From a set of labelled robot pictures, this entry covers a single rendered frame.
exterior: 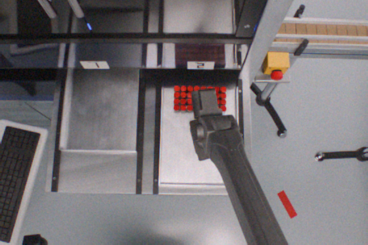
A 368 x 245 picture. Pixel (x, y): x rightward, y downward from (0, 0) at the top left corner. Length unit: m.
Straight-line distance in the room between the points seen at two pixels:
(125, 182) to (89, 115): 0.27
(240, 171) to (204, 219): 1.49
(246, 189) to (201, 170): 0.64
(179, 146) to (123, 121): 0.21
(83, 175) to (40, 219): 1.02
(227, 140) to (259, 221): 0.18
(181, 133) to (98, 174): 0.31
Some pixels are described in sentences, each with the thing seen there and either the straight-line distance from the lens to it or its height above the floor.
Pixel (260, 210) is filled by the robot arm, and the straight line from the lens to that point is 0.59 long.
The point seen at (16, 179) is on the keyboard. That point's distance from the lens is 1.43.
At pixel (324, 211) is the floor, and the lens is 2.26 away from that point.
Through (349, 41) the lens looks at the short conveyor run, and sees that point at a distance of 1.45.
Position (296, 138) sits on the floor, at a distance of 2.25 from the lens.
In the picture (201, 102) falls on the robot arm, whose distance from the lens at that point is 0.79.
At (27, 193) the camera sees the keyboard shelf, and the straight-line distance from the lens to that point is 1.43.
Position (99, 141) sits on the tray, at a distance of 1.29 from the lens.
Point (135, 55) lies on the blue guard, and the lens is 1.13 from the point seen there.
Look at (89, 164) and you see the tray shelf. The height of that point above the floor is 0.88.
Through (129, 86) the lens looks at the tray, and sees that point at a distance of 1.32.
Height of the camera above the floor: 2.12
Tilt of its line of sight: 75 degrees down
